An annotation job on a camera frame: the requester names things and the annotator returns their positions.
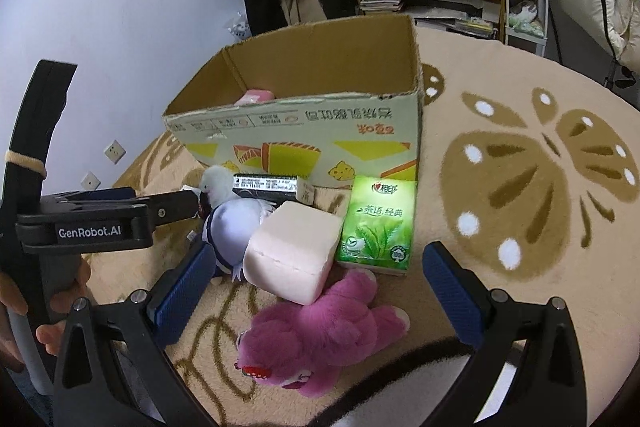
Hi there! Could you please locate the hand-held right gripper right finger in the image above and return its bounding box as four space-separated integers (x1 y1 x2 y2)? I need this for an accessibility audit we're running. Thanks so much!
421 241 583 427

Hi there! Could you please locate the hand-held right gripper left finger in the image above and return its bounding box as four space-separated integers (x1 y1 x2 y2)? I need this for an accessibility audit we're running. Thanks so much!
52 241 217 427

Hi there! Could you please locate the white bird plush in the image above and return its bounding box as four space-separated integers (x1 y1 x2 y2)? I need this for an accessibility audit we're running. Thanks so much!
199 165 279 284

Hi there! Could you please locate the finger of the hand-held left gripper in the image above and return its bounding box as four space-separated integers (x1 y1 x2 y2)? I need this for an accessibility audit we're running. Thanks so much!
145 188 203 227

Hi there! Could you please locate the black packet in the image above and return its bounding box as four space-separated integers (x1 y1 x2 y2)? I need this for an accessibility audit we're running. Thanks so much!
232 174 314 206

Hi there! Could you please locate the pink flower plush toy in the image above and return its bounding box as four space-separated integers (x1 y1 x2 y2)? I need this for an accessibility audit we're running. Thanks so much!
234 269 412 398

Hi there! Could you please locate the person's left hand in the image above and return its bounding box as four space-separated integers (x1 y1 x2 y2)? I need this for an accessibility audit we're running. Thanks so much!
0 272 67 368

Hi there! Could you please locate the white cart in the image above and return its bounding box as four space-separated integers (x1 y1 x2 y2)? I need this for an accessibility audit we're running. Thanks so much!
503 0 551 58

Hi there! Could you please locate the green tissue pack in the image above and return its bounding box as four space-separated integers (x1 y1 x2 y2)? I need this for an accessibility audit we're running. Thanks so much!
335 174 419 277

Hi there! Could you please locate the beige printed blanket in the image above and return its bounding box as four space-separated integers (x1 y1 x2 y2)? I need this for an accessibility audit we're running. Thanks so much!
85 14 640 427

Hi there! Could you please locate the large wall socket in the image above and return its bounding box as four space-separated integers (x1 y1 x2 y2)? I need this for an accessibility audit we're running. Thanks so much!
103 139 126 164

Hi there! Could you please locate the pink soft toy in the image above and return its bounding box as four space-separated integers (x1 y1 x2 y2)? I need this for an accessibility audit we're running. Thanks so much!
235 88 275 106

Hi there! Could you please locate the pile of magazines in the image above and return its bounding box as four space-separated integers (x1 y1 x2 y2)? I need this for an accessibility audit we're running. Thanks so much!
406 0 502 40

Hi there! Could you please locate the stack of books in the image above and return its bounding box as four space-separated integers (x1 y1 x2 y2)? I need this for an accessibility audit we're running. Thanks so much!
358 0 407 16

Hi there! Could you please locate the beige hair tie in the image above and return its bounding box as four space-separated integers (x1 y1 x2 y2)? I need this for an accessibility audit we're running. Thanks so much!
4 150 48 180

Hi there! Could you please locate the printed cardboard box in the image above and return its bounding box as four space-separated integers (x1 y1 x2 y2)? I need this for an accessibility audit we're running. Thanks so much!
162 13 426 191

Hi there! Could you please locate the pale pink roll plush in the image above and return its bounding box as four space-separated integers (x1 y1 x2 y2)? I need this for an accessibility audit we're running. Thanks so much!
243 200 343 306

